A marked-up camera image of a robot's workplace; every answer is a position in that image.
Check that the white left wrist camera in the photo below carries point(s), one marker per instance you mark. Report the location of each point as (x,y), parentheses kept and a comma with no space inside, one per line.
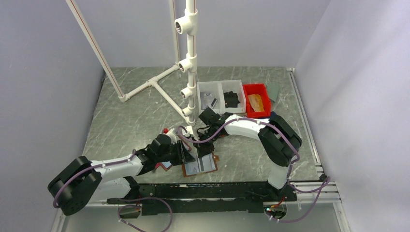
(172,134)

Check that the orange credit card in bin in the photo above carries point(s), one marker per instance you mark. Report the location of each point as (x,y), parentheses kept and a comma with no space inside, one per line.
(256,103)

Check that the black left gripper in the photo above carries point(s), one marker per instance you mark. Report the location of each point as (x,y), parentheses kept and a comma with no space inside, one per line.
(183,155)

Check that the black parts in bin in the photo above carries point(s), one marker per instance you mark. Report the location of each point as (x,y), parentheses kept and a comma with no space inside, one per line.
(231,99)

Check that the grey striped credit card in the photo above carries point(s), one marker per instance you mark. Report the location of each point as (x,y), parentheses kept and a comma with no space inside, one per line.
(212,103)

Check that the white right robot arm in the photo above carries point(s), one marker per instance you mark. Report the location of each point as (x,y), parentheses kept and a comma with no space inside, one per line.
(279,140)

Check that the white PVC pipe frame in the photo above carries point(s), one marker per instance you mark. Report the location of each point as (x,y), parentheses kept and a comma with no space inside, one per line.
(188,25)

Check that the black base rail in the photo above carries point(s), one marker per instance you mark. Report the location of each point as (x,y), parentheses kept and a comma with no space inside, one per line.
(251,197)

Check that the brown leather card holder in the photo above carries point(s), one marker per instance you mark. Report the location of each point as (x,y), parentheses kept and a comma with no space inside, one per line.
(206,164)

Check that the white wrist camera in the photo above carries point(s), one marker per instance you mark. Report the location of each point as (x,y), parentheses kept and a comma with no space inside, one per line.
(172,134)
(188,132)

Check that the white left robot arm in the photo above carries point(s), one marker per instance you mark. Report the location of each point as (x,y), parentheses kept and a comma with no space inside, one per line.
(84,180)

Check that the red plastic bin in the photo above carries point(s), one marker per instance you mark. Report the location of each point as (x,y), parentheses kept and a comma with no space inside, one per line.
(260,89)

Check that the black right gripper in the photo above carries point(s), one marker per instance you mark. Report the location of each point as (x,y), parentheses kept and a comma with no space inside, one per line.
(203,149)

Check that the silver items in bin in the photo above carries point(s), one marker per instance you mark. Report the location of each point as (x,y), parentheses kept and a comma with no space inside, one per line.
(206,97)

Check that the white two-compartment bin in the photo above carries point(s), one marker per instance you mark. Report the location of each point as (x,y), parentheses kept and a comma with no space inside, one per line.
(218,88)

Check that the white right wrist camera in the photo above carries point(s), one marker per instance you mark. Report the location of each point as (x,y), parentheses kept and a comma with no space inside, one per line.
(188,132)

